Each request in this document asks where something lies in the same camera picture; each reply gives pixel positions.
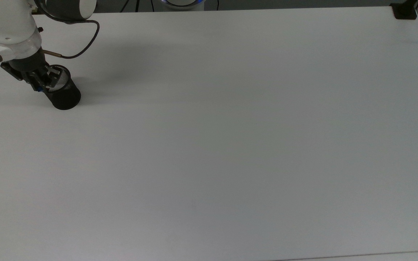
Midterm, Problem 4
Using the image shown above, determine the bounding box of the black mesh pen cup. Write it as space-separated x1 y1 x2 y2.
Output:
44 65 82 110

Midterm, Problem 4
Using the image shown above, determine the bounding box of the white robot base blue light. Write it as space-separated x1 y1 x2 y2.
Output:
160 0 206 8

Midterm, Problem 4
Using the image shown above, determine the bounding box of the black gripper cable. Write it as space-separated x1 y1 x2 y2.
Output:
31 5 101 59

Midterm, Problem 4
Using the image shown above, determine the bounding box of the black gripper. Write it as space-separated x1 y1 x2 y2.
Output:
0 54 55 93

